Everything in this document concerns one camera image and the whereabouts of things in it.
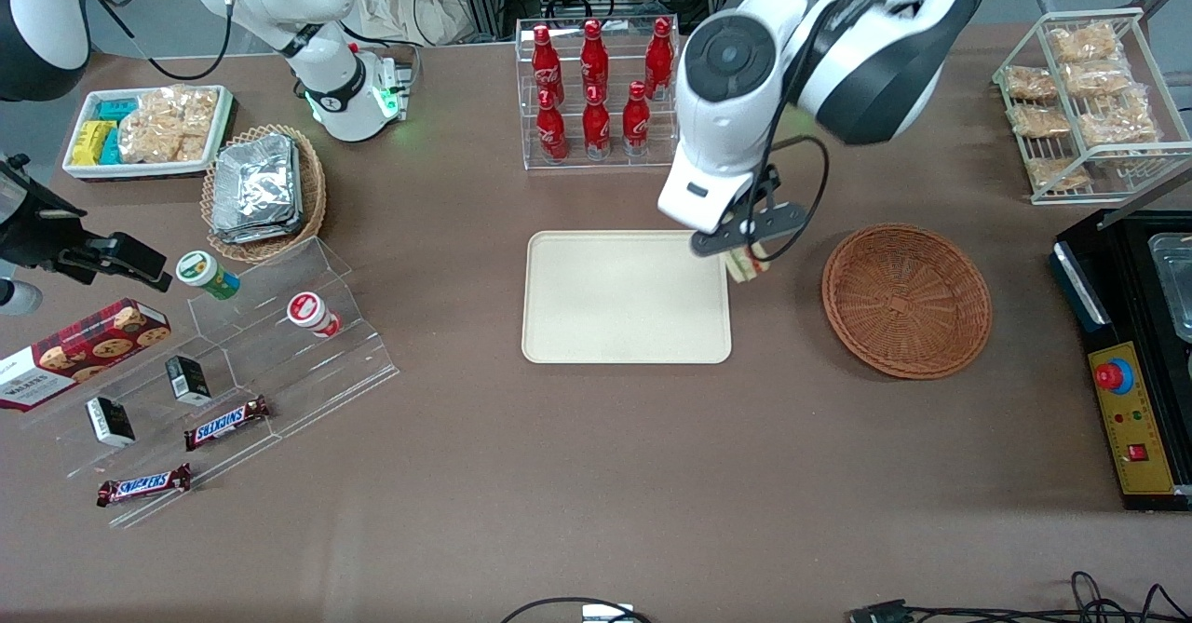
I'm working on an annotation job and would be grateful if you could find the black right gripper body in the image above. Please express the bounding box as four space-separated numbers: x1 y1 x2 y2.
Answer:
0 154 89 272

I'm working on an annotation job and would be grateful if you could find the triangle sandwich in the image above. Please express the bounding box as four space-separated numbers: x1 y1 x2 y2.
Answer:
725 245 771 286

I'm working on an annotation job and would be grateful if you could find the white rectangular snack tray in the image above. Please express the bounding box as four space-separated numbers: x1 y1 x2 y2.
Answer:
61 85 236 183

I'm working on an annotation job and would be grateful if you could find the cream plastic serving tray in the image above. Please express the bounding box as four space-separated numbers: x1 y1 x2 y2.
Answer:
521 230 734 365

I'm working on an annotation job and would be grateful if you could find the round brown wicker basket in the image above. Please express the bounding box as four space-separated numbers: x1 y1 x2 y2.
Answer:
821 223 994 381

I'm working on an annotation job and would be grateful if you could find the oval wicker basket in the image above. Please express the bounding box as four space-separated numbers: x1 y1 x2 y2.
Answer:
199 124 328 264

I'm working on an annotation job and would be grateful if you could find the green lidded cup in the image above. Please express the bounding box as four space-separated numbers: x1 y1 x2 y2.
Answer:
176 250 241 302

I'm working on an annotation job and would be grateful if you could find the red cola bottle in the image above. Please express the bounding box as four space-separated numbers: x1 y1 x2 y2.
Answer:
531 24 565 107
535 89 570 164
579 19 610 102
582 85 613 161
644 17 675 100
621 80 652 157

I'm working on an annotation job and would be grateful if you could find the yellow snack pack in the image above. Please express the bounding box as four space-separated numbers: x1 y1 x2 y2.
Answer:
71 119 118 167

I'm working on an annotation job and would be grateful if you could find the red tartan cookie box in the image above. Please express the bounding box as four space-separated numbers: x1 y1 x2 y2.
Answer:
0 298 174 413

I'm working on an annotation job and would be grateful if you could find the clear acrylic bottle rack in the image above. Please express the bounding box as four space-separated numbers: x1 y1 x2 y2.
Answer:
514 14 683 173

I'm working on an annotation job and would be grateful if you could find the small black box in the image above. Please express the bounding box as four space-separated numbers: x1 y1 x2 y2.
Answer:
85 396 137 448
164 354 213 408

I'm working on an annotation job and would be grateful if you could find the large rice cracker bag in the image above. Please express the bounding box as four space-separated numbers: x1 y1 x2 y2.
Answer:
117 85 221 165

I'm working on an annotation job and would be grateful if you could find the teal snack pack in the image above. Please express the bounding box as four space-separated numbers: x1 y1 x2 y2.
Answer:
96 97 142 166

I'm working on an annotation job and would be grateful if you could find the silver foil packets stack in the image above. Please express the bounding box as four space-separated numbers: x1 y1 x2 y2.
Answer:
210 133 305 245

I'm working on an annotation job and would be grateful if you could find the Snickers chocolate bar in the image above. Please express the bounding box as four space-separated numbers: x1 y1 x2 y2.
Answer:
95 462 193 509
183 395 272 453

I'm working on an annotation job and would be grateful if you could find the red lidded cup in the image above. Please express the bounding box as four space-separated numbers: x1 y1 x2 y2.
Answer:
285 291 343 339

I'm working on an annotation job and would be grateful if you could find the clear acrylic stepped display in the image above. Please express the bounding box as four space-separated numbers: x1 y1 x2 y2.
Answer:
17 236 402 531

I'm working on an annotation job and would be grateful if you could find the rice cracker snack bag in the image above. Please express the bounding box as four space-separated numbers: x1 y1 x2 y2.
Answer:
1024 155 1092 192
1008 103 1073 140
1047 21 1124 66
1062 59 1133 99
1003 64 1059 103
1077 92 1161 151

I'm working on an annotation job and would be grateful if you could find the steel pan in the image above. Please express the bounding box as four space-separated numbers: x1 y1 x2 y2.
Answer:
1148 231 1192 345

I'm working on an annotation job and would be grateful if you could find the black appliance with yellow panel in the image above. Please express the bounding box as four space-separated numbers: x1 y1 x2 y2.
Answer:
1050 206 1192 512

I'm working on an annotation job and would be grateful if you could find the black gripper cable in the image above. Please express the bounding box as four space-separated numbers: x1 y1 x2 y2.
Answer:
743 0 831 264

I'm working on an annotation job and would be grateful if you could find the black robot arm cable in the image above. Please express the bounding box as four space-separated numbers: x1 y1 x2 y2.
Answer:
86 0 236 82

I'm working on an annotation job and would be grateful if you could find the white wire rack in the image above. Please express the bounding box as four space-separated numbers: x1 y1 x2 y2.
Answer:
991 7 1192 206

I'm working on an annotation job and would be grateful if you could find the black cable with white box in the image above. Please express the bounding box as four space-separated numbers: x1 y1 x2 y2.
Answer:
501 597 653 623

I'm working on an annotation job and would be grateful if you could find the black cable with connector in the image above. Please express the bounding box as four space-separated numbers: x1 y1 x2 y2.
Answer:
846 571 1192 623

